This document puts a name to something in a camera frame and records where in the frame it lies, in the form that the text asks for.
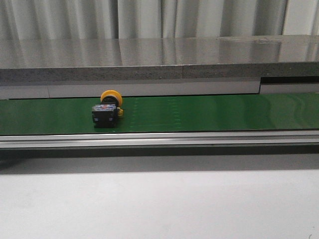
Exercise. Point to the yellow black push button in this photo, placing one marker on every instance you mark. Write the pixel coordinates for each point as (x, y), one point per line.
(107, 113)

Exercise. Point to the green conveyor belt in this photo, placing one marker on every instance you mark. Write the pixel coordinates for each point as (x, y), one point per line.
(164, 114)

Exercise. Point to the grey speckled stone counter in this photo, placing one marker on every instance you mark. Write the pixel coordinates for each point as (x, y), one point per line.
(39, 62)

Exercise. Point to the white pleated curtain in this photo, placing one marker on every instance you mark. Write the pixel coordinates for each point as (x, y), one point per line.
(108, 19)

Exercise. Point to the aluminium conveyor front rail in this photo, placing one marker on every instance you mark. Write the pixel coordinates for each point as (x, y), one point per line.
(160, 139)

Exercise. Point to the grey conveyor rear rail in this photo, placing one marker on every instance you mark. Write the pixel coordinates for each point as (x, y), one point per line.
(172, 87)

